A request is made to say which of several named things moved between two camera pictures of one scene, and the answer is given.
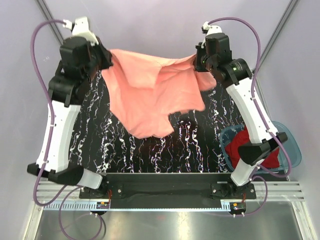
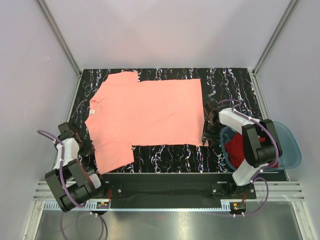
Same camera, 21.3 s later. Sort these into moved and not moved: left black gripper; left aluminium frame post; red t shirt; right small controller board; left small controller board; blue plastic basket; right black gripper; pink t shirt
Moved: right black gripper; left black gripper; pink t shirt
Not moved: left aluminium frame post; left small controller board; right small controller board; blue plastic basket; red t shirt
